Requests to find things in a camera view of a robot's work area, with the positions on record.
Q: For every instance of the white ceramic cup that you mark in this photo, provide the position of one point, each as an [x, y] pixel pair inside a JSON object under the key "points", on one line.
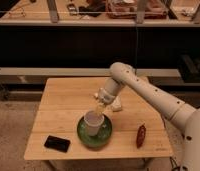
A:
{"points": [[93, 122]]}

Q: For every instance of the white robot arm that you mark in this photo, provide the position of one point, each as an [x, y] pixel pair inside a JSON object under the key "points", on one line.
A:
{"points": [[183, 116]]}

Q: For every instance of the dark box at right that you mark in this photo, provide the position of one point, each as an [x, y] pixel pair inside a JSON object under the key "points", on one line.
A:
{"points": [[189, 68]]}

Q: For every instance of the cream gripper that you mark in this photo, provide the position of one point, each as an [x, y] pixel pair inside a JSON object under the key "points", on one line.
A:
{"points": [[100, 108]]}

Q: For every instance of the green ceramic bowl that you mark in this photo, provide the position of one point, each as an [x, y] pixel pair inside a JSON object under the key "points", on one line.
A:
{"points": [[100, 139]]}

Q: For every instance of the small white box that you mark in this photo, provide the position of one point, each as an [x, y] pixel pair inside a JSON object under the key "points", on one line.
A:
{"points": [[116, 105]]}

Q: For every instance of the light wooden table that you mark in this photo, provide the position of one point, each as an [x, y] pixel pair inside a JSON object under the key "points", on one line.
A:
{"points": [[66, 100]]}

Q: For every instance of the black remote on shelf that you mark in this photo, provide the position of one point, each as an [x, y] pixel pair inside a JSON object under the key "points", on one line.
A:
{"points": [[72, 9]]}

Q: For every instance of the eyeglasses on shelf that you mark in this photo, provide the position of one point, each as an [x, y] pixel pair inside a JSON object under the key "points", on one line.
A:
{"points": [[16, 14]]}

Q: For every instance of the red tray on shelf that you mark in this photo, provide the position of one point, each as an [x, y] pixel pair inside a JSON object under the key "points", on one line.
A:
{"points": [[154, 9]]}

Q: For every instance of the black smartphone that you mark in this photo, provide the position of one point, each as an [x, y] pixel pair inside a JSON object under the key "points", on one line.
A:
{"points": [[57, 143]]}

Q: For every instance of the dark red chili pepper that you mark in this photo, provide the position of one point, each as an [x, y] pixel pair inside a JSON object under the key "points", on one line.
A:
{"points": [[140, 136]]}

